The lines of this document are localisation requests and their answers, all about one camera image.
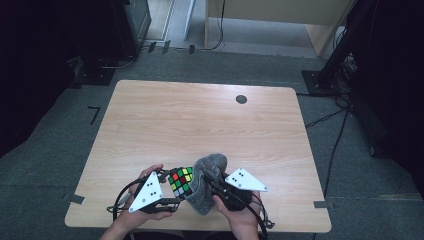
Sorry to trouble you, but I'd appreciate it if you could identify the long black floor cable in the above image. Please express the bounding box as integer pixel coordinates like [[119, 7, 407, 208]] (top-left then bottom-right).
[[323, 108, 351, 199]]

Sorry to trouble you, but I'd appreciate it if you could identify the hanging black cable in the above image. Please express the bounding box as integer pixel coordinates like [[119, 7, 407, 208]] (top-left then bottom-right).
[[196, 0, 227, 52]]

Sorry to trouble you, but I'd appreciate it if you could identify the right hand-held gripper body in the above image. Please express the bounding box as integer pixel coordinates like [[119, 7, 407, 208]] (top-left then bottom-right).
[[213, 167, 269, 212]]

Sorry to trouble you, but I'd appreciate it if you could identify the hand-held gripper cable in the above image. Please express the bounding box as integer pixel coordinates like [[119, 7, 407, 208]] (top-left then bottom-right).
[[106, 178, 148, 223], [246, 193, 276, 240]]

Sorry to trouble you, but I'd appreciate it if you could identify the tangled cable bundle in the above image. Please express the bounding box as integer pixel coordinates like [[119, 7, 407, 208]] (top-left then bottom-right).
[[333, 53, 358, 98]]

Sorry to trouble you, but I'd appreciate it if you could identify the right hand-held gripper cable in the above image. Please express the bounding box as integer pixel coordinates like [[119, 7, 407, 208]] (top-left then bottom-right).
[[246, 193, 276, 240]]

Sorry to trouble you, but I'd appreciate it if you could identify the dark cabinet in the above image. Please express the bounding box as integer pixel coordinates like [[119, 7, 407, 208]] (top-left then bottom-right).
[[111, 0, 153, 60]]

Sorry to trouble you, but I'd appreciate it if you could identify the light wooden desk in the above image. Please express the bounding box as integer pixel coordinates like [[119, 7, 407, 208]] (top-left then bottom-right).
[[204, 0, 355, 58]]

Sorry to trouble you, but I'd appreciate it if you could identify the black metal stand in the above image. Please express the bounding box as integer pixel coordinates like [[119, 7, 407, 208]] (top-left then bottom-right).
[[301, 0, 359, 98]]

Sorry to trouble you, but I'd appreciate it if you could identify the grey towel cloth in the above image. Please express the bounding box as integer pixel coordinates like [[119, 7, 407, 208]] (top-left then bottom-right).
[[184, 153, 230, 216]]

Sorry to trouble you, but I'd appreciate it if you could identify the black stand base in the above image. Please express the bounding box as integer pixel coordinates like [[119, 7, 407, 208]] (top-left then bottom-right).
[[70, 56, 117, 87]]

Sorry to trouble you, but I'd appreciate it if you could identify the looped black floor cable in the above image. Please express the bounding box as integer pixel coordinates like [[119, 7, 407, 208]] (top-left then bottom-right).
[[98, 54, 137, 70]]

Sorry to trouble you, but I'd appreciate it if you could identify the multicoloured puzzle cube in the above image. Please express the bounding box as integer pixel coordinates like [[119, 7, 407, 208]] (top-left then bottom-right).
[[167, 166, 195, 198]]

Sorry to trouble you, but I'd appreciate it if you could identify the grey floor tape piece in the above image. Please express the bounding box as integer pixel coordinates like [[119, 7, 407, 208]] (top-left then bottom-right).
[[68, 193, 86, 205], [313, 200, 335, 210]]

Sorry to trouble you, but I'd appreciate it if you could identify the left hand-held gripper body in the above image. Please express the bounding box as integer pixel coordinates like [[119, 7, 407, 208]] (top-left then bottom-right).
[[128, 170, 168, 214]]

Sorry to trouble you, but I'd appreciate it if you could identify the dark curtain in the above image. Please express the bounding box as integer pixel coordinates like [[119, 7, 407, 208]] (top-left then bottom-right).
[[0, 0, 116, 158], [346, 0, 424, 191]]

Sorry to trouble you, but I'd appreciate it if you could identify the person's right hand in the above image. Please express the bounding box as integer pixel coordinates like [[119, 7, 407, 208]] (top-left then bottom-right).
[[213, 191, 263, 234]]

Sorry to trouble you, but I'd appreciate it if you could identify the person's left hand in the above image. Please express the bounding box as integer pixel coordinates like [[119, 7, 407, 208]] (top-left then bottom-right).
[[118, 163, 174, 231]]

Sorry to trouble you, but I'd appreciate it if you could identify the short black floor cable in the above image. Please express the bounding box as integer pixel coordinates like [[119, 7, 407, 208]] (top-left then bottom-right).
[[304, 106, 351, 129]]

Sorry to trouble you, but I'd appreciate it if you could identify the left hand-held gripper cable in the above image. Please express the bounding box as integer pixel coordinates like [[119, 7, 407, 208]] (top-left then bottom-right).
[[106, 178, 148, 223]]

